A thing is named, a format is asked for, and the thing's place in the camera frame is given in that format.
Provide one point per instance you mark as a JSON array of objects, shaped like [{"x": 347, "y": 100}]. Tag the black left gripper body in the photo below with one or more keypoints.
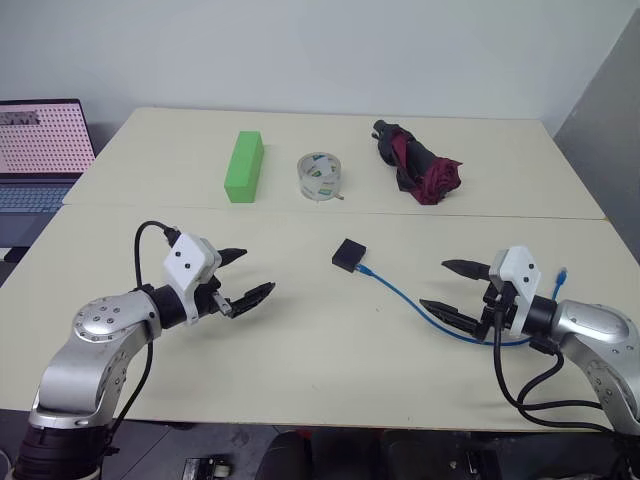
[{"x": 207, "y": 300}]

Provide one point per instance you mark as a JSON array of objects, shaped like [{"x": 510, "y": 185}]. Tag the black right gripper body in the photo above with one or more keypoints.
[{"x": 507, "y": 305}]

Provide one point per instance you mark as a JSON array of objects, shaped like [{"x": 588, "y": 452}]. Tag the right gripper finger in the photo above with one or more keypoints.
[
  {"x": 452, "y": 314},
  {"x": 467, "y": 270}
]

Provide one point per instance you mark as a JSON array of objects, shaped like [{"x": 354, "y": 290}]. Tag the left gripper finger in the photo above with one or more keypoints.
[
  {"x": 231, "y": 255},
  {"x": 252, "y": 297}
]

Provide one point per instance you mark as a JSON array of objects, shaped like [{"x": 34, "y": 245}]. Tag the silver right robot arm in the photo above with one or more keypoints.
[{"x": 590, "y": 325}]

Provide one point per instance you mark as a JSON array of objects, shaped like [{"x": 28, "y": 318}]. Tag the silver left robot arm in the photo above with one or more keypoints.
[{"x": 95, "y": 345}]

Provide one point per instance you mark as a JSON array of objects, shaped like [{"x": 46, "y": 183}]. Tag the small black box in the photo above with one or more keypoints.
[{"x": 349, "y": 254}]

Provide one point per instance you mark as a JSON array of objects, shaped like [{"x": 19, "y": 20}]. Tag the green rectangular block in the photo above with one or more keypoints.
[{"x": 244, "y": 167}]

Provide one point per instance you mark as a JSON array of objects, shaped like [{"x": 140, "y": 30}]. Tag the folded maroon black umbrella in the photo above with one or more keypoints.
[{"x": 422, "y": 167}]

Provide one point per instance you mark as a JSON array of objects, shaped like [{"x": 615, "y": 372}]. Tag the clear packing tape roll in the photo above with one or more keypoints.
[{"x": 320, "y": 176}]

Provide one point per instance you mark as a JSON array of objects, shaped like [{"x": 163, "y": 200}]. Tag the small black white device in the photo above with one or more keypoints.
[{"x": 207, "y": 468}]

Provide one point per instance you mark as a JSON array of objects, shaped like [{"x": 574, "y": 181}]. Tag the grey partition panel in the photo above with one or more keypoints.
[{"x": 605, "y": 150}]

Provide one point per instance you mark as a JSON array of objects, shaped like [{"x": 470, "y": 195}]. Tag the open laptop computer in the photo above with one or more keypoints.
[{"x": 40, "y": 145}]

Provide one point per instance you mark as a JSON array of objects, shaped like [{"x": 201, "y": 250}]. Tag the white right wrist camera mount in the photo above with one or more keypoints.
[{"x": 522, "y": 280}]

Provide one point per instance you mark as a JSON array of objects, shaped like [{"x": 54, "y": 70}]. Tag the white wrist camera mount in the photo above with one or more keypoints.
[
  {"x": 186, "y": 260},
  {"x": 522, "y": 280}
]

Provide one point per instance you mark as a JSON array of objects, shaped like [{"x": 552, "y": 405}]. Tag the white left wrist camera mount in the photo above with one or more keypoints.
[{"x": 186, "y": 260}]

